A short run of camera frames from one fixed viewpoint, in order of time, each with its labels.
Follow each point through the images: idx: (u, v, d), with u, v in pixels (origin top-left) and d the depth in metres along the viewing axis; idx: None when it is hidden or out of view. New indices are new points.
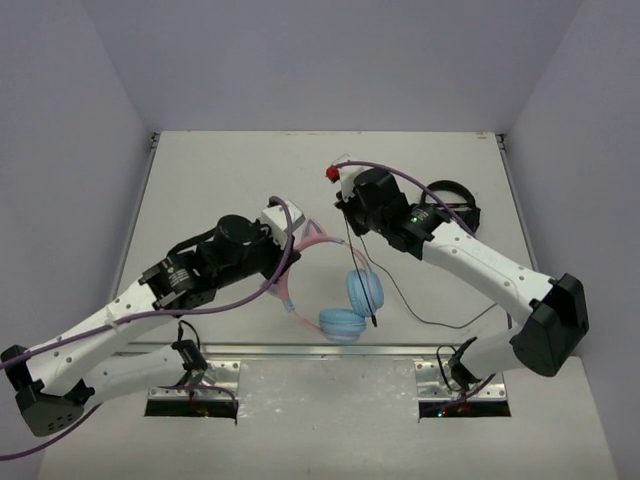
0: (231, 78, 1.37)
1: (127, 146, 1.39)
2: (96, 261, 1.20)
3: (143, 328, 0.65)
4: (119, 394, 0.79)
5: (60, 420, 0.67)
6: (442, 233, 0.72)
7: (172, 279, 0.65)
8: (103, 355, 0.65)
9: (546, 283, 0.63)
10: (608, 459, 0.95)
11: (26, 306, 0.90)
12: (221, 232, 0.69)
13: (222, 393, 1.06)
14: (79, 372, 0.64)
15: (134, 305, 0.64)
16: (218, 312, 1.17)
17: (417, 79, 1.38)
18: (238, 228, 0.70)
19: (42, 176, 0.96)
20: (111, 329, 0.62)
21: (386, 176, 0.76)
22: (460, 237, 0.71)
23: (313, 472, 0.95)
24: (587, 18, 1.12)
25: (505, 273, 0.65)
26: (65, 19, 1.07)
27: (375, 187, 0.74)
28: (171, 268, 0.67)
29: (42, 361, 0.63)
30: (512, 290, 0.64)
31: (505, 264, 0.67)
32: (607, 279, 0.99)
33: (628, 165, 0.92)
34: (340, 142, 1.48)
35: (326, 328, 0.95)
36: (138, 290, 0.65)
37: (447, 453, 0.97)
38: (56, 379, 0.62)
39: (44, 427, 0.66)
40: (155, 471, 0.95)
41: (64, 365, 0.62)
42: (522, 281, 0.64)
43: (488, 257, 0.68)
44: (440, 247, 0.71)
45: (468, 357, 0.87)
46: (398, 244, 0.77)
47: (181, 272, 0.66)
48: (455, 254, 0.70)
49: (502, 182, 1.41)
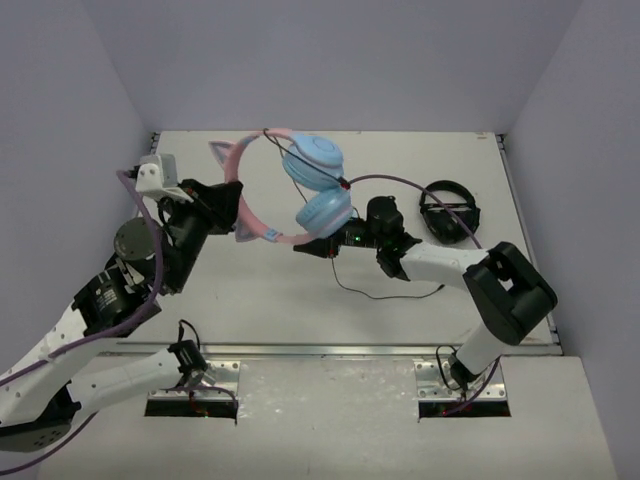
0: (232, 79, 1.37)
1: (127, 146, 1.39)
2: (95, 262, 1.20)
3: (85, 355, 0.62)
4: (110, 402, 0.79)
5: (44, 438, 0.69)
6: (412, 249, 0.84)
7: (102, 301, 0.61)
8: (54, 385, 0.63)
9: (481, 253, 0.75)
10: (607, 460, 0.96)
11: (25, 307, 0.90)
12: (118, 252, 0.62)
13: (222, 393, 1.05)
14: (36, 403, 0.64)
15: (67, 335, 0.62)
16: (217, 312, 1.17)
17: (417, 79, 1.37)
18: (135, 239, 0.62)
19: (41, 177, 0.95)
20: (47, 363, 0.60)
21: (397, 217, 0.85)
22: (423, 247, 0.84)
23: (313, 472, 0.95)
24: (588, 18, 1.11)
25: (452, 256, 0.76)
26: (64, 20, 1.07)
27: (384, 224, 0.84)
28: (99, 289, 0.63)
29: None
30: (458, 265, 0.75)
31: (451, 250, 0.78)
32: (608, 278, 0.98)
33: (629, 164, 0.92)
34: (340, 142, 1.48)
35: (315, 226, 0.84)
36: (72, 317, 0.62)
37: (447, 454, 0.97)
38: (10, 415, 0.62)
39: (33, 444, 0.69)
40: (154, 471, 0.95)
41: (14, 401, 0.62)
42: (463, 255, 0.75)
43: (440, 251, 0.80)
44: (408, 260, 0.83)
45: (464, 353, 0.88)
46: (385, 268, 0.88)
47: (110, 293, 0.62)
48: (419, 260, 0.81)
49: (501, 182, 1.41)
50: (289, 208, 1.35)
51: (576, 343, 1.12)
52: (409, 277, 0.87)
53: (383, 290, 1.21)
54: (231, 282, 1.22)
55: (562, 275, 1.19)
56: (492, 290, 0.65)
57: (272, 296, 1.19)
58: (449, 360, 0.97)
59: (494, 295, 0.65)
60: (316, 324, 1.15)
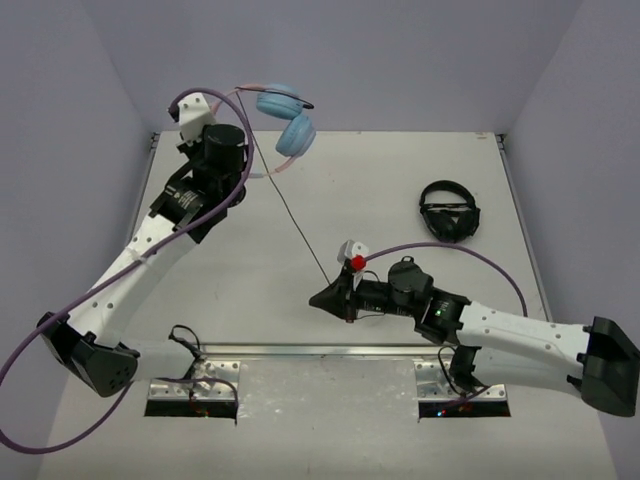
0: (231, 78, 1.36)
1: (127, 146, 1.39)
2: (96, 261, 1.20)
3: (169, 256, 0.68)
4: (146, 374, 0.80)
5: (119, 377, 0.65)
6: (468, 317, 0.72)
7: (183, 203, 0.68)
8: (139, 295, 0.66)
9: (581, 333, 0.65)
10: (607, 459, 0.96)
11: (26, 307, 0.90)
12: (209, 141, 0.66)
13: (223, 393, 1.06)
14: (122, 317, 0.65)
15: (154, 237, 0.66)
16: (218, 312, 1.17)
17: (417, 79, 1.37)
18: (223, 132, 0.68)
19: (41, 178, 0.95)
20: (141, 264, 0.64)
21: (424, 279, 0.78)
22: (486, 315, 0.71)
23: (313, 472, 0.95)
24: (587, 19, 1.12)
25: (541, 337, 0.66)
26: (64, 20, 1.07)
27: (416, 290, 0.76)
28: (178, 193, 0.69)
29: (82, 317, 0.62)
30: (557, 351, 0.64)
31: (538, 326, 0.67)
32: (607, 279, 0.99)
33: (628, 165, 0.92)
34: (339, 142, 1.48)
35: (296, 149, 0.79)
36: (152, 223, 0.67)
37: (447, 453, 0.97)
38: (104, 329, 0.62)
39: (107, 386, 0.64)
40: (154, 471, 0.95)
41: (108, 312, 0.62)
42: (561, 340, 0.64)
43: (520, 326, 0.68)
44: (473, 333, 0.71)
45: (481, 369, 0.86)
46: (429, 336, 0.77)
47: (189, 194, 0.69)
48: (490, 334, 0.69)
49: (501, 182, 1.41)
50: (290, 208, 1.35)
51: None
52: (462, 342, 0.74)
53: None
54: (231, 282, 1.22)
55: (563, 275, 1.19)
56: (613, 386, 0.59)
57: (273, 296, 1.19)
58: (449, 369, 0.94)
59: (616, 391, 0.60)
60: (315, 325, 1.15)
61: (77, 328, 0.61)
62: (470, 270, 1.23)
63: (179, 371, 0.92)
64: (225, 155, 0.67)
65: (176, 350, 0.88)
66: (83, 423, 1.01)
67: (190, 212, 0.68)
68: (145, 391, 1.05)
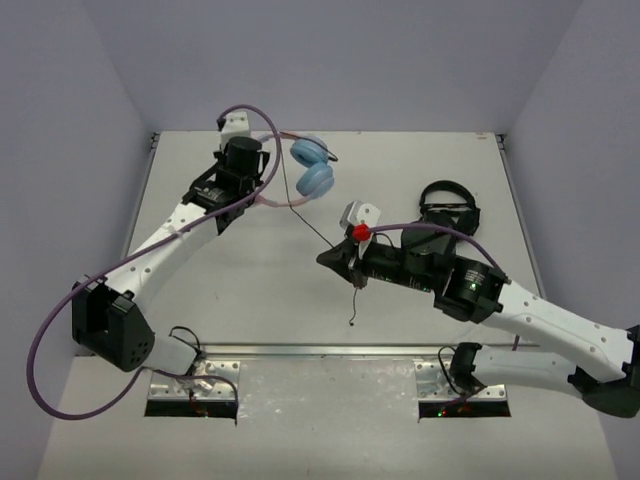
0: (232, 78, 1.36)
1: (127, 146, 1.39)
2: (96, 261, 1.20)
3: (198, 238, 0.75)
4: (153, 362, 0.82)
5: (138, 351, 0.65)
6: (508, 298, 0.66)
7: (211, 196, 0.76)
8: (170, 267, 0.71)
9: (625, 341, 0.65)
10: (607, 459, 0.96)
11: (25, 306, 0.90)
12: (234, 146, 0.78)
13: (222, 393, 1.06)
14: (153, 285, 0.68)
15: (189, 218, 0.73)
16: (218, 312, 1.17)
17: (417, 79, 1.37)
18: (246, 142, 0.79)
19: (41, 178, 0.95)
20: (177, 238, 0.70)
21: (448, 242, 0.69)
22: (528, 301, 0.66)
23: (313, 473, 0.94)
24: (587, 19, 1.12)
25: (588, 339, 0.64)
26: (64, 20, 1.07)
27: (436, 254, 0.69)
28: (206, 190, 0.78)
29: (119, 279, 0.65)
30: (601, 355, 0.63)
31: (585, 327, 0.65)
32: (608, 279, 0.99)
33: (628, 164, 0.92)
34: (340, 143, 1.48)
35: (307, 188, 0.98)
36: (186, 208, 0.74)
37: (447, 453, 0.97)
38: (141, 292, 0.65)
39: (128, 356, 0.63)
40: (154, 471, 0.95)
41: (146, 276, 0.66)
42: (608, 345, 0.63)
43: (567, 323, 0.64)
44: (514, 318, 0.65)
45: (483, 370, 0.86)
46: (454, 311, 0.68)
47: (216, 191, 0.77)
48: (532, 322, 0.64)
49: (501, 182, 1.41)
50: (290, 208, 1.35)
51: None
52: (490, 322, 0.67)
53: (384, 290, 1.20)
54: (231, 282, 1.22)
55: (563, 275, 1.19)
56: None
57: (274, 296, 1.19)
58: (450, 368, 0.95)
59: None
60: (315, 325, 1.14)
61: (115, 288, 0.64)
62: None
63: (182, 368, 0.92)
64: (247, 158, 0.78)
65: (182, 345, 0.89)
66: (83, 422, 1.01)
67: (217, 203, 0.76)
68: (145, 391, 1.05)
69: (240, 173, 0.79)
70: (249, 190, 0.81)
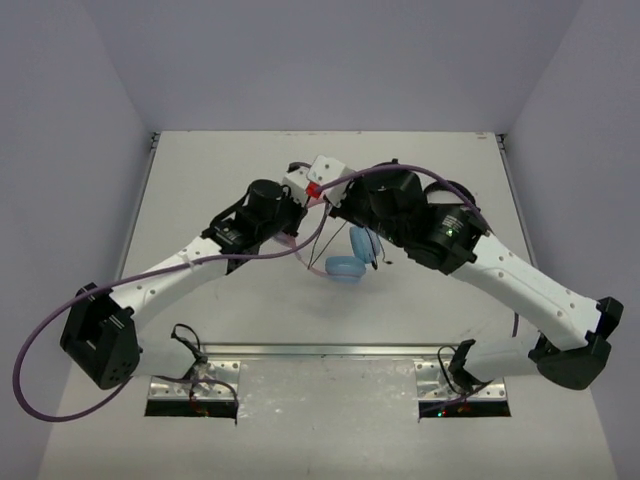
0: (232, 78, 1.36)
1: (127, 146, 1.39)
2: (96, 260, 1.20)
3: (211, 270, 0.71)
4: (146, 368, 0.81)
5: (119, 371, 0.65)
6: (482, 251, 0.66)
7: (228, 237, 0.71)
8: (176, 292, 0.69)
9: (594, 311, 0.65)
10: (607, 459, 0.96)
11: (26, 306, 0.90)
12: (253, 192, 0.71)
13: (223, 393, 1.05)
14: (155, 306, 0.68)
15: (206, 249, 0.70)
16: (217, 311, 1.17)
17: (417, 79, 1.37)
18: (269, 188, 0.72)
19: (41, 177, 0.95)
20: (188, 267, 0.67)
21: (407, 179, 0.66)
22: (502, 256, 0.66)
23: (313, 472, 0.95)
24: (587, 19, 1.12)
25: (556, 302, 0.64)
26: (64, 21, 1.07)
27: (395, 191, 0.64)
28: (226, 228, 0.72)
29: (124, 294, 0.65)
30: (567, 319, 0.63)
31: (556, 291, 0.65)
32: (608, 278, 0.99)
33: (628, 164, 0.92)
34: (341, 142, 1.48)
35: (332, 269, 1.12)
36: (204, 241, 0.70)
37: (447, 453, 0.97)
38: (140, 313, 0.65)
39: (108, 374, 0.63)
40: (155, 471, 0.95)
41: (148, 298, 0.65)
42: (575, 311, 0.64)
43: (538, 284, 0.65)
44: (486, 271, 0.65)
45: (472, 363, 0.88)
46: (425, 257, 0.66)
47: (234, 232, 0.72)
48: (503, 277, 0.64)
49: (502, 182, 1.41)
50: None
51: None
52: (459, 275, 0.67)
53: (384, 289, 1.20)
54: (231, 282, 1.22)
55: (563, 275, 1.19)
56: (592, 368, 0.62)
57: (273, 296, 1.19)
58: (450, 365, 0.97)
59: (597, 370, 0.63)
60: (315, 325, 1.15)
61: (117, 301, 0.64)
62: None
63: (180, 370, 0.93)
64: (268, 206, 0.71)
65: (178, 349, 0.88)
66: (84, 421, 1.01)
67: (234, 247, 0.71)
68: (145, 391, 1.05)
69: (259, 218, 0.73)
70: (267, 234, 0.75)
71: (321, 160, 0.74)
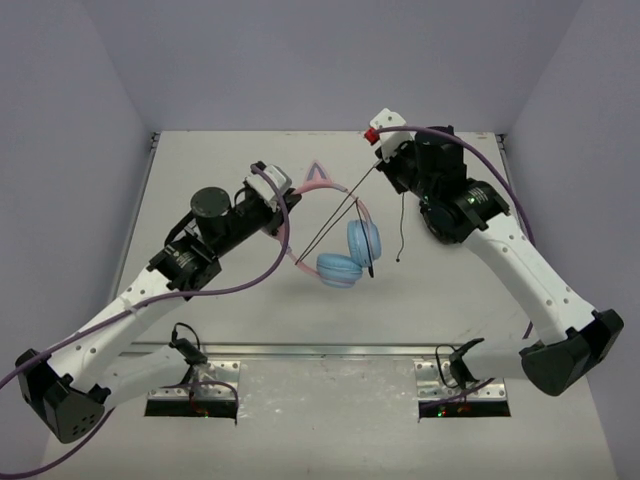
0: (231, 78, 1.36)
1: (127, 146, 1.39)
2: (96, 261, 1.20)
3: (159, 309, 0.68)
4: (127, 397, 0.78)
5: (83, 423, 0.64)
6: (498, 224, 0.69)
7: (179, 262, 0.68)
8: (123, 343, 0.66)
9: (588, 313, 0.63)
10: (607, 458, 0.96)
11: (26, 306, 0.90)
12: (195, 212, 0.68)
13: (223, 392, 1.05)
14: (104, 361, 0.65)
15: (149, 289, 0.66)
16: (217, 311, 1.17)
17: (417, 79, 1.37)
18: (211, 204, 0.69)
19: (41, 177, 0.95)
20: (131, 313, 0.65)
21: (455, 143, 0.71)
22: (514, 236, 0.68)
23: (313, 472, 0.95)
24: (587, 19, 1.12)
25: (551, 290, 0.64)
26: (63, 21, 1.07)
27: (438, 149, 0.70)
28: (177, 253, 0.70)
29: (62, 359, 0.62)
30: (554, 310, 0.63)
31: (555, 282, 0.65)
32: (607, 278, 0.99)
33: (628, 164, 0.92)
34: (341, 142, 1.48)
35: (323, 271, 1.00)
36: (148, 276, 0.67)
37: (448, 453, 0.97)
38: (82, 373, 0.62)
39: (68, 432, 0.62)
40: (154, 471, 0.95)
41: (88, 357, 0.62)
42: (566, 306, 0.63)
43: (539, 270, 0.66)
44: (492, 243, 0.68)
45: (471, 357, 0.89)
46: (442, 215, 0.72)
47: (186, 255, 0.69)
48: (505, 254, 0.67)
49: (501, 183, 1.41)
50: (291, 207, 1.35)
51: None
52: (468, 240, 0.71)
53: (384, 289, 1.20)
54: (231, 282, 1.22)
55: (562, 275, 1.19)
56: (563, 367, 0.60)
57: (272, 296, 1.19)
58: (450, 357, 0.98)
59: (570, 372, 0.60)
60: (315, 325, 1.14)
61: (56, 368, 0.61)
62: (470, 270, 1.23)
63: (175, 378, 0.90)
64: (215, 223, 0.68)
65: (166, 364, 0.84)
66: None
67: (186, 272, 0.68)
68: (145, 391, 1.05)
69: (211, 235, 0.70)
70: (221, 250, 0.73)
71: (385, 112, 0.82)
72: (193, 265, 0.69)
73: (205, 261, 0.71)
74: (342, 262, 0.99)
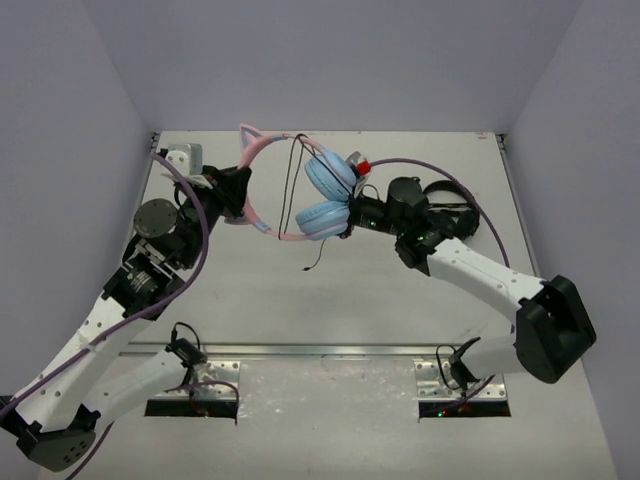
0: (232, 78, 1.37)
1: (127, 147, 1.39)
2: (97, 260, 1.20)
3: (122, 339, 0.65)
4: (125, 410, 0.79)
5: (74, 450, 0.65)
6: (444, 248, 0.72)
7: (136, 284, 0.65)
8: (90, 381, 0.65)
9: (538, 283, 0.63)
10: (607, 459, 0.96)
11: (26, 307, 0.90)
12: (140, 231, 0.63)
13: (222, 393, 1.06)
14: (73, 400, 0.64)
15: (105, 321, 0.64)
16: (218, 311, 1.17)
17: (418, 80, 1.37)
18: (154, 217, 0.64)
19: (41, 177, 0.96)
20: (90, 352, 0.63)
21: (422, 198, 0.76)
22: (459, 248, 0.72)
23: (313, 472, 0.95)
24: (587, 19, 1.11)
25: (498, 277, 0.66)
26: (64, 21, 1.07)
27: (409, 205, 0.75)
28: (131, 273, 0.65)
29: (30, 406, 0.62)
30: (505, 292, 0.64)
31: (500, 270, 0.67)
32: (607, 278, 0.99)
33: (628, 164, 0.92)
34: (341, 142, 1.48)
35: (310, 226, 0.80)
36: (104, 306, 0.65)
37: (449, 453, 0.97)
38: (51, 417, 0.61)
39: (60, 462, 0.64)
40: (154, 471, 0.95)
41: (53, 402, 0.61)
42: (514, 284, 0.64)
43: (483, 264, 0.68)
44: (441, 260, 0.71)
45: (469, 357, 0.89)
46: (405, 256, 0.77)
47: (142, 274, 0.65)
48: (453, 264, 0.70)
49: (501, 183, 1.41)
50: (277, 200, 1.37)
51: None
52: (431, 272, 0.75)
53: (384, 289, 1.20)
54: (231, 282, 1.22)
55: (562, 275, 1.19)
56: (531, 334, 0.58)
57: (273, 296, 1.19)
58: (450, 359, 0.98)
59: (542, 339, 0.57)
60: (315, 324, 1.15)
61: (26, 416, 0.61)
62: None
63: (175, 381, 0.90)
64: (166, 239, 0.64)
65: (163, 371, 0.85)
66: None
67: (142, 294, 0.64)
68: None
69: (165, 252, 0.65)
70: (184, 262, 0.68)
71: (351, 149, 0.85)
72: (152, 284, 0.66)
73: (164, 278, 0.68)
74: (324, 204, 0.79)
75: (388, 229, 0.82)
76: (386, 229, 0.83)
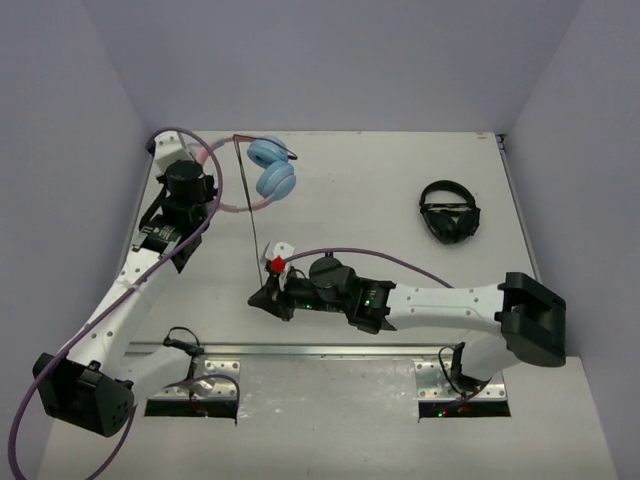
0: (231, 77, 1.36)
1: (128, 146, 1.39)
2: (97, 259, 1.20)
3: (155, 283, 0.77)
4: (144, 393, 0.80)
5: (119, 412, 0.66)
6: (394, 301, 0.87)
7: (163, 236, 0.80)
8: (132, 324, 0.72)
9: (496, 293, 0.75)
10: (607, 458, 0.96)
11: (27, 305, 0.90)
12: (172, 180, 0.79)
13: (222, 393, 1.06)
14: (119, 346, 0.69)
15: (142, 265, 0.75)
16: (220, 310, 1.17)
17: (418, 79, 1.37)
18: (183, 171, 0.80)
19: (41, 176, 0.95)
20: (135, 291, 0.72)
21: (346, 276, 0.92)
22: (411, 296, 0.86)
23: (313, 472, 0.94)
24: (587, 21, 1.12)
25: (464, 303, 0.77)
26: (63, 20, 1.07)
27: (339, 286, 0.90)
28: (157, 229, 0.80)
29: (82, 351, 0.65)
30: (475, 314, 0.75)
31: (459, 296, 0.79)
32: (607, 277, 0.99)
33: (628, 163, 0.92)
34: (340, 143, 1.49)
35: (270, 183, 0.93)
36: (138, 255, 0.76)
37: (449, 453, 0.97)
38: (107, 357, 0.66)
39: (108, 424, 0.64)
40: (153, 471, 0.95)
41: (108, 341, 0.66)
42: (478, 303, 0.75)
43: (439, 300, 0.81)
44: (401, 312, 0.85)
45: (468, 364, 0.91)
46: (364, 326, 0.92)
47: (167, 229, 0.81)
48: (414, 312, 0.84)
49: (501, 182, 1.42)
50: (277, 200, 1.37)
51: (575, 343, 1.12)
52: (395, 326, 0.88)
53: None
54: (231, 282, 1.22)
55: (562, 276, 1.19)
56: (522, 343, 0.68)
57: None
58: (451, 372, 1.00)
59: (535, 339, 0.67)
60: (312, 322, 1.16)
61: (79, 361, 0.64)
62: (470, 271, 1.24)
63: (182, 373, 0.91)
64: (191, 187, 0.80)
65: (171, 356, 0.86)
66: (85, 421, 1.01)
67: (170, 241, 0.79)
68: None
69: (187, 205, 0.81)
70: (199, 215, 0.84)
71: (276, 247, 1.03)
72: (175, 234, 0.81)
73: (185, 230, 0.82)
74: (273, 164, 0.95)
75: (323, 306, 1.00)
76: (321, 305, 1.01)
